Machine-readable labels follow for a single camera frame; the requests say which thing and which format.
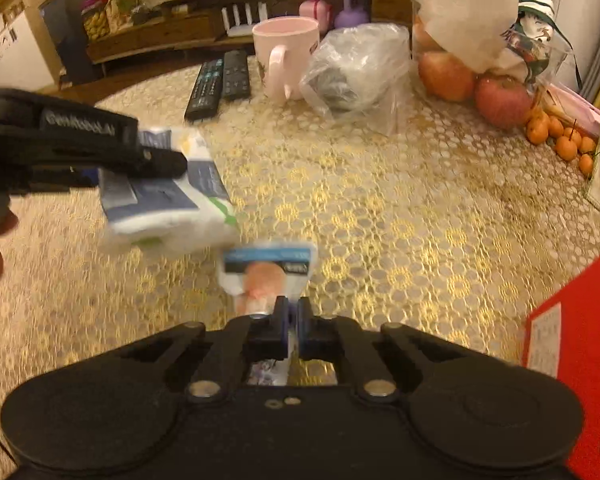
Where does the pink round toy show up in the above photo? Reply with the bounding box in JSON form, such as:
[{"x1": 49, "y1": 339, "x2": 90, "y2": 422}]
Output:
[{"x1": 299, "y1": 0, "x2": 334, "y2": 36}]

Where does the purple rabbit toy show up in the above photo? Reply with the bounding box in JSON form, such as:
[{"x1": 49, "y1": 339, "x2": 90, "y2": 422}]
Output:
[{"x1": 334, "y1": 0, "x2": 371, "y2": 30}]

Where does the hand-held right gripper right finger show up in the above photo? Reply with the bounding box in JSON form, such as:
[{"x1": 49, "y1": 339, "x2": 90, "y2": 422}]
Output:
[{"x1": 296, "y1": 300, "x2": 463, "y2": 403}]

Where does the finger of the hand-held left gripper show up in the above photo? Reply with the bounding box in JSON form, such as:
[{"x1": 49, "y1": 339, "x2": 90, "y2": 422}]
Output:
[
  {"x1": 46, "y1": 146, "x2": 189, "y2": 181},
  {"x1": 69, "y1": 166, "x2": 101, "y2": 190}
]

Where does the gold patterned desktop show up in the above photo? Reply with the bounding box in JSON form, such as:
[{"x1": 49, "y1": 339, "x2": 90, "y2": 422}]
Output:
[{"x1": 0, "y1": 55, "x2": 600, "y2": 467}]

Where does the white plastic bag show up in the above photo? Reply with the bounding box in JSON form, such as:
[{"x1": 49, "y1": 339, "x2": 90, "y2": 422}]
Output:
[{"x1": 411, "y1": 0, "x2": 522, "y2": 74}]

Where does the wide black remote control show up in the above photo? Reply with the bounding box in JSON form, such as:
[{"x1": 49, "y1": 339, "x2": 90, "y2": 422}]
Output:
[{"x1": 184, "y1": 59, "x2": 226, "y2": 122}]

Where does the pile of small oranges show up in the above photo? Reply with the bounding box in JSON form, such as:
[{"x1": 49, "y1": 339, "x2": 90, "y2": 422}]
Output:
[{"x1": 525, "y1": 110, "x2": 599, "y2": 177}]

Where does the pink flat box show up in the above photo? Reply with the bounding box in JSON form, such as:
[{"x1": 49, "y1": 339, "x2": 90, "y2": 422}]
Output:
[{"x1": 542, "y1": 82, "x2": 600, "y2": 142}]

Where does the white blue tissue pack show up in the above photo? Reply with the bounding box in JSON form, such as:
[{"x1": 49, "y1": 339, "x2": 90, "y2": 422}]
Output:
[{"x1": 99, "y1": 127, "x2": 239, "y2": 257}]

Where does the white router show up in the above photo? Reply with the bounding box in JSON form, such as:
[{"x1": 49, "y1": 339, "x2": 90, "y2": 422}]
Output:
[{"x1": 221, "y1": 2, "x2": 271, "y2": 39}]

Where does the pink mug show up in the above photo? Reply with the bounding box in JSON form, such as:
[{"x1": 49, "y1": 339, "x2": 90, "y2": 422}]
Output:
[{"x1": 251, "y1": 16, "x2": 322, "y2": 106}]

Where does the white packet with pink print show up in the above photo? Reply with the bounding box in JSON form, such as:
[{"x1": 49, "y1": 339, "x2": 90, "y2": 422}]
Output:
[{"x1": 221, "y1": 241, "x2": 319, "y2": 386}]

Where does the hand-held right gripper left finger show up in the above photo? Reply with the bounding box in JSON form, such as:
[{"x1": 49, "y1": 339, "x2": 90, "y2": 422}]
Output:
[{"x1": 120, "y1": 296, "x2": 290, "y2": 403}]

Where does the clear plastic bag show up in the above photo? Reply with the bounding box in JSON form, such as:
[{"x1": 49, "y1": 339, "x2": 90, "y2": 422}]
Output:
[{"x1": 299, "y1": 22, "x2": 412, "y2": 137}]

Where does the wooden TV cabinet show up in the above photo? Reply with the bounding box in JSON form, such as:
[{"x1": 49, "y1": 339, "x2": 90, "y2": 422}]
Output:
[{"x1": 86, "y1": 0, "x2": 417, "y2": 64}]

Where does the floral patterned bag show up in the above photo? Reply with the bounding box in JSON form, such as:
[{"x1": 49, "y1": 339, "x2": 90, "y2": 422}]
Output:
[{"x1": 502, "y1": 0, "x2": 582, "y2": 107}]

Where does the white storage cabinet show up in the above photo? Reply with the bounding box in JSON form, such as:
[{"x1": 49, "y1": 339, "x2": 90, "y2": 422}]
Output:
[{"x1": 0, "y1": 0, "x2": 64, "y2": 92}]

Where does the fruit print bag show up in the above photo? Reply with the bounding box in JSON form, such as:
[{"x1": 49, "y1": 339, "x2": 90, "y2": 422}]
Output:
[{"x1": 82, "y1": 2, "x2": 112, "y2": 41}]

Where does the red cardboard box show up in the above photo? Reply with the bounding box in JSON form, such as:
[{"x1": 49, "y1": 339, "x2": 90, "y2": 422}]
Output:
[{"x1": 522, "y1": 242, "x2": 600, "y2": 480}]

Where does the pale printed bag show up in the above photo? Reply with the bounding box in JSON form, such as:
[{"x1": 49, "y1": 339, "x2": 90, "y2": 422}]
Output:
[{"x1": 107, "y1": 0, "x2": 134, "y2": 26}]

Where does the black upright appliance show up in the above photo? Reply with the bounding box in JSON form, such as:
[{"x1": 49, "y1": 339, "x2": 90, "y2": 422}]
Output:
[{"x1": 38, "y1": 0, "x2": 106, "y2": 86}]

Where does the slim black remote control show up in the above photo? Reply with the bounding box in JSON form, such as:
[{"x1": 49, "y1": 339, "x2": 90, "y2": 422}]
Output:
[{"x1": 221, "y1": 49, "x2": 253, "y2": 101}]

